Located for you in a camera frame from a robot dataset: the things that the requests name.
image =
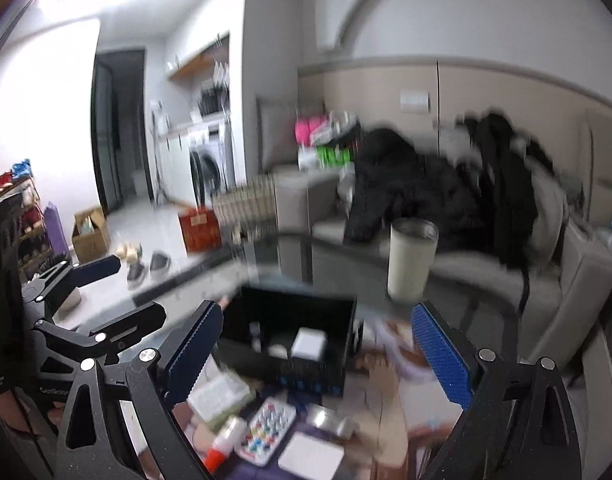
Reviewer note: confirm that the beige slatted basket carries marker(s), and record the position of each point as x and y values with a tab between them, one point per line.
246	205

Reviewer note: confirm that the white cloth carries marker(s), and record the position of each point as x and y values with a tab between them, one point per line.
345	182

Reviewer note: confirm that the white washing machine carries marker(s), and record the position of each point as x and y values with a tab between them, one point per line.
208	165

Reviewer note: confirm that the wooden shoe rack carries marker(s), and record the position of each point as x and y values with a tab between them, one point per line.
33	240

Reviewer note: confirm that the wooden wall shelf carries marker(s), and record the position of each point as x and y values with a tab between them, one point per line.
195	67

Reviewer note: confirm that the round metal tin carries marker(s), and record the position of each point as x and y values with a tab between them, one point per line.
331	420

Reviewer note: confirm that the green and white box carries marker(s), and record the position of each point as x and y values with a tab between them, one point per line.
220	395

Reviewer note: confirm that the black storage box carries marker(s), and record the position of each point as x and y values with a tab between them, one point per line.
286	310

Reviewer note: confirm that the dish rack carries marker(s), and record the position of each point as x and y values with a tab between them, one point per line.
213	95

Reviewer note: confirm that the grey slipper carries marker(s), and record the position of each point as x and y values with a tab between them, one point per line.
136	274
159	264

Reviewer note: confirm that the silver lined bag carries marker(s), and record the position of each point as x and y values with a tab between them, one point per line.
336	127

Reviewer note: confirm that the purple rolled mat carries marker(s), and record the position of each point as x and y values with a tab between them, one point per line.
55	232

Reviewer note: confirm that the grey sofa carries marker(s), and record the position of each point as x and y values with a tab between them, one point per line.
576	280

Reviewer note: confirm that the small clear bottle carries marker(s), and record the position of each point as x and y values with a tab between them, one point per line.
256	335

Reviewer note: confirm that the black jacket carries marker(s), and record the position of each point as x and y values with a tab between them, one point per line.
401	185

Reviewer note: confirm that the beige slippers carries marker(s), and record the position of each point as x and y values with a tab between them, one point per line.
128	252

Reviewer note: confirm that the green bag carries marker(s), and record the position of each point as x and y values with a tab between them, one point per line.
336	155

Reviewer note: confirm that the cardboard box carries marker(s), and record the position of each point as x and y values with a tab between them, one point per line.
90	240

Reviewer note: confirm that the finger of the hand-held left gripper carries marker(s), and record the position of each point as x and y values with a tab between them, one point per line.
130	321
98	267

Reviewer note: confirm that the red capped glue stick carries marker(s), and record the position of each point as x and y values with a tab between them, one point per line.
226	440

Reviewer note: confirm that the black backpack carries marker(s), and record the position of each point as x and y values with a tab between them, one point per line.
506	200

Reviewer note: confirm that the white power adapter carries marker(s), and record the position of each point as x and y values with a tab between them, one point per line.
308	344

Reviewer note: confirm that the white cabinet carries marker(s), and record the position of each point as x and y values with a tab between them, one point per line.
170	160

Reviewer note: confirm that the white wall plate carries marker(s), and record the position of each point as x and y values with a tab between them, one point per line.
415	101

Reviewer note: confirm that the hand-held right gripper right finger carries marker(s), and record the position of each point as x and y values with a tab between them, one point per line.
441	355

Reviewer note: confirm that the red gift bag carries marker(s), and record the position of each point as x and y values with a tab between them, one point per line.
200	230

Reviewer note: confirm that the dark door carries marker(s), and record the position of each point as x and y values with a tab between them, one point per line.
113	125

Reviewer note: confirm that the white square pad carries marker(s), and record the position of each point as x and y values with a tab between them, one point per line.
311	452

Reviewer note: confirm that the white remote control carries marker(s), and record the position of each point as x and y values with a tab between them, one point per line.
266	430

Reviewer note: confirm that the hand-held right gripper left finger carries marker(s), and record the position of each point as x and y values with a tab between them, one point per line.
195	355

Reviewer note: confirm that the cream tumbler cup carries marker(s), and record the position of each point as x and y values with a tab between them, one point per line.
411	265

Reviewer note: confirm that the pink plush toy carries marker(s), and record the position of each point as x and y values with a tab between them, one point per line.
306	130

